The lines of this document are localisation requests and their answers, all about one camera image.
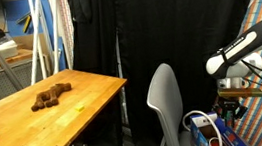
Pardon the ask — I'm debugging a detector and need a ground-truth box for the blue cardboard box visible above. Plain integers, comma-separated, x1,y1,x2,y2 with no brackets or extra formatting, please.
187,107,253,146

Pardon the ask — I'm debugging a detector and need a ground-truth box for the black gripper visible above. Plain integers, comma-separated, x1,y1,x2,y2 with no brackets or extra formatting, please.
211,94,251,131

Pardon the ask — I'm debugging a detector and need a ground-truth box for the wooden table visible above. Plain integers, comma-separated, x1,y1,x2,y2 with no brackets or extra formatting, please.
0,62,137,146

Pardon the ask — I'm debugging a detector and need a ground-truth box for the brown plush toy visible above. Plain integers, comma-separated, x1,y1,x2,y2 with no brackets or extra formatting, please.
27,81,76,113

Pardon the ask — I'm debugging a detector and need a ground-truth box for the black curtain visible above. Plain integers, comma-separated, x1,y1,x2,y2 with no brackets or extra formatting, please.
65,0,262,146

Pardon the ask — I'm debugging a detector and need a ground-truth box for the white pole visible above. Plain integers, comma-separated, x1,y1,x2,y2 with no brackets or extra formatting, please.
43,0,69,75
20,0,53,86
32,12,50,80

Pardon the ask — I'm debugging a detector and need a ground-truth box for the blue wall board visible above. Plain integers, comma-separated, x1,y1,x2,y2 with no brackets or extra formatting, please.
2,0,61,78

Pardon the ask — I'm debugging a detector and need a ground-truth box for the wooden top workbench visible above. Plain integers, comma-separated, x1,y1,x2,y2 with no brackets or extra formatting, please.
0,46,46,102

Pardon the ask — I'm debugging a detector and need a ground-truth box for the yellow black tool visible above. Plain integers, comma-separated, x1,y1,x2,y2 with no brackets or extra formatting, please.
19,14,35,35

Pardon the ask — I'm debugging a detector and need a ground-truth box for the small yellow block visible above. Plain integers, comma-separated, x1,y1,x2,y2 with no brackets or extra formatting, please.
74,103,86,113

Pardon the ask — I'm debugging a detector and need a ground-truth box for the white braided rope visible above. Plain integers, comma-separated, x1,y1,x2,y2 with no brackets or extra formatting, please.
180,105,227,146

